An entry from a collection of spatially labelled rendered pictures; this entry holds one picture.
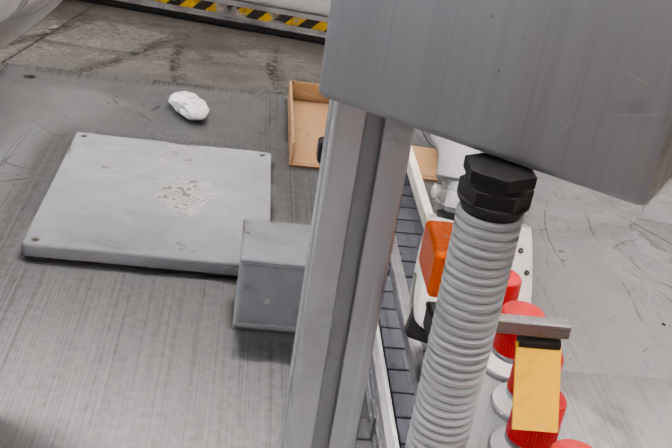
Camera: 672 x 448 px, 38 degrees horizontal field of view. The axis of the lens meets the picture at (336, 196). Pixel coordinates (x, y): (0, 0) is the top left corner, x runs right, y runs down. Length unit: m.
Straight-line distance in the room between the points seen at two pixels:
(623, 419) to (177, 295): 0.52
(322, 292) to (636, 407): 0.54
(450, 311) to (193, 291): 0.74
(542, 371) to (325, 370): 0.14
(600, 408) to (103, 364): 0.51
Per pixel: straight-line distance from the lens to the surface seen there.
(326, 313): 0.59
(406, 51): 0.46
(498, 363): 0.75
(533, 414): 0.64
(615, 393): 1.07
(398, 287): 0.98
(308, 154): 1.58
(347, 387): 0.62
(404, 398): 0.97
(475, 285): 0.46
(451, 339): 0.47
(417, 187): 1.33
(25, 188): 1.41
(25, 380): 1.04
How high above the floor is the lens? 1.45
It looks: 25 degrees down
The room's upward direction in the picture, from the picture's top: 9 degrees clockwise
